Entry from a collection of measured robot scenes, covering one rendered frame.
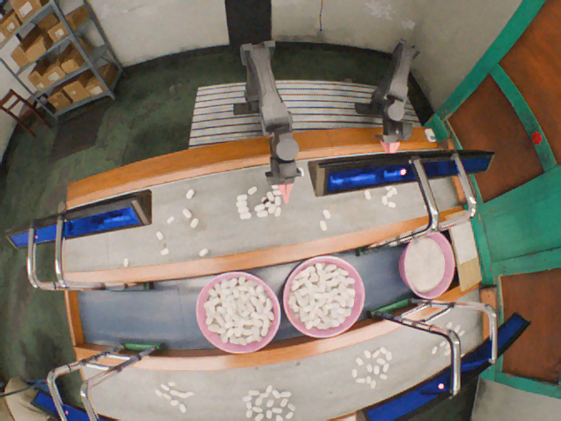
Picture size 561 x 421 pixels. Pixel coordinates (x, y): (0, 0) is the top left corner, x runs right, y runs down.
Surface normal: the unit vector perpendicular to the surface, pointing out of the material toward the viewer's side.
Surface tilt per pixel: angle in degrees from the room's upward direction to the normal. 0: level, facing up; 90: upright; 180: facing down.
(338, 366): 0
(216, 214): 0
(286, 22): 90
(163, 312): 0
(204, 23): 90
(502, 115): 90
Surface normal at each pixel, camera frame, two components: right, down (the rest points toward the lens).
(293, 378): 0.04, -0.29
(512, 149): -0.98, 0.16
